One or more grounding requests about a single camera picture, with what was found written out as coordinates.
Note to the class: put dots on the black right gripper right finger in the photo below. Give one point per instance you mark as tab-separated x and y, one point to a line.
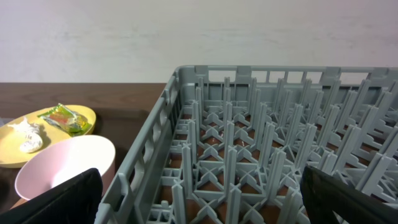
325	198

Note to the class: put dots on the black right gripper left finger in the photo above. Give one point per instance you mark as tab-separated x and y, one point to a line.
74	201

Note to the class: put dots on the pink bowl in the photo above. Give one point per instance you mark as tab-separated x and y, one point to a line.
64	160

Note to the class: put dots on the white tissue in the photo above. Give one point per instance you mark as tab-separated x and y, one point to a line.
32	139

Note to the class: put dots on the green snack wrapper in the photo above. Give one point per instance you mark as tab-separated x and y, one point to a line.
68	121

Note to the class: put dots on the grey dishwasher rack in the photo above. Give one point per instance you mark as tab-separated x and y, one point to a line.
228	144

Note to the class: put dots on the yellow plate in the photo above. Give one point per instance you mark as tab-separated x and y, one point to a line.
11	155

